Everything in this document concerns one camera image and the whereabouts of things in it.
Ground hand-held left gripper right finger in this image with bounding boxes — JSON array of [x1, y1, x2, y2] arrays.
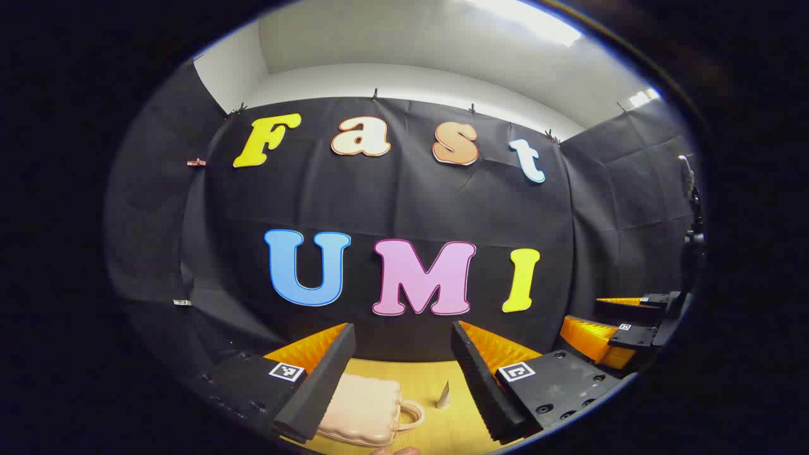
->
[[451, 320, 623, 445]]

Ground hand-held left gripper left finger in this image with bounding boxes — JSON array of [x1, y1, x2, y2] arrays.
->
[[202, 322, 356, 444]]

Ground black backdrop cloth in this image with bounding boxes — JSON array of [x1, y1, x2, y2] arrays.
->
[[104, 60, 702, 380]]

